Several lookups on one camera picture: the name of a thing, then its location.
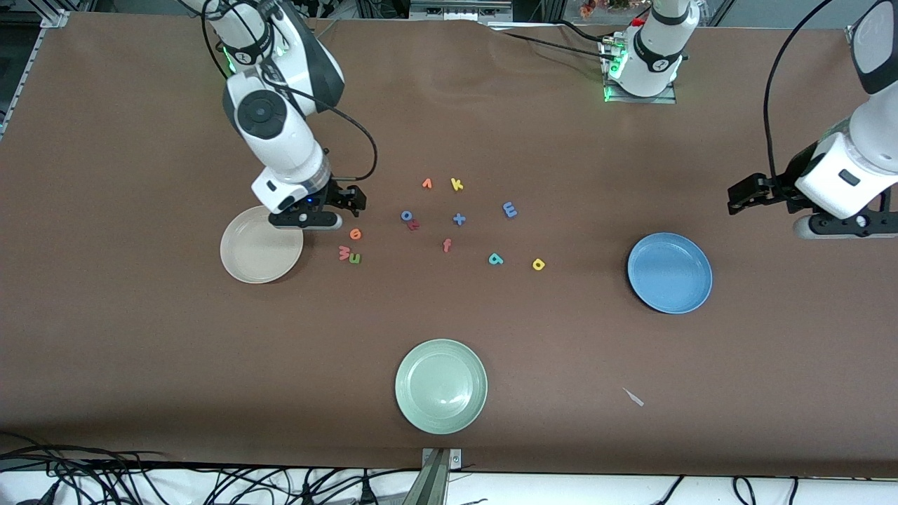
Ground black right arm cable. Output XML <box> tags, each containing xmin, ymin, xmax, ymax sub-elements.
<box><xmin>200</xmin><ymin>0</ymin><xmax>379</xmax><ymax>182</ymax></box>

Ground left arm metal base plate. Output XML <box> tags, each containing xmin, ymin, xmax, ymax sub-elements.
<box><xmin>603</xmin><ymin>35</ymin><xmax>678</xmax><ymax>105</ymax></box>

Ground blue round plate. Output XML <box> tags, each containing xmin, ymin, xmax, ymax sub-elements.
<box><xmin>626</xmin><ymin>232</ymin><xmax>713</xmax><ymax>315</ymax></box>

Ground black cable on table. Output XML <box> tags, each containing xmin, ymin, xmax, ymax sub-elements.
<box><xmin>502</xmin><ymin>21</ymin><xmax>618</xmax><ymax>62</ymax></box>

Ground orange artificial flowers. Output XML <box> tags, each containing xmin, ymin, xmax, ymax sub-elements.
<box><xmin>579</xmin><ymin>0</ymin><xmax>632</xmax><ymax>18</ymax></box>

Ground aluminium frame behind table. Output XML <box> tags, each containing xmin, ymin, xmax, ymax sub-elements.
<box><xmin>409</xmin><ymin>0</ymin><xmax>514</xmax><ymax>22</ymax></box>

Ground beige round plate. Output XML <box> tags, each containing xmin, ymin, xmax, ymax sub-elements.
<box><xmin>220</xmin><ymin>205</ymin><xmax>304</xmax><ymax>285</ymax></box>

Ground metal table edge bracket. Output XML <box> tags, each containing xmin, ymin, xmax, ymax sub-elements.
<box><xmin>421</xmin><ymin>447</ymin><xmax>462</xmax><ymax>505</ymax></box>

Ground aluminium side rail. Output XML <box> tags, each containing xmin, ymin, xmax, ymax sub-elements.
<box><xmin>0</xmin><ymin>8</ymin><xmax>71</xmax><ymax>141</ymax></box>

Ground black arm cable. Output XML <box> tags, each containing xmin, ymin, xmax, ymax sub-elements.
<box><xmin>200</xmin><ymin>0</ymin><xmax>379</xmax><ymax>182</ymax></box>
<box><xmin>765</xmin><ymin>0</ymin><xmax>836</xmax><ymax>180</ymax></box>

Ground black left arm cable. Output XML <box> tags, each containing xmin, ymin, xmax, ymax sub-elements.
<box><xmin>765</xmin><ymin>0</ymin><xmax>836</xmax><ymax>180</ymax></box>

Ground black floor cable tangle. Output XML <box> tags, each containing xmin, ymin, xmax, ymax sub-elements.
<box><xmin>0</xmin><ymin>431</ymin><xmax>422</xmax><ymax>505</ymax></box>

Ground pale green round plate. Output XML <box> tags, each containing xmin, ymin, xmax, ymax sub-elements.
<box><xmin>394</xmin><ymin>339</ymin><xmax>488</xmax><ymax>436</ymax></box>

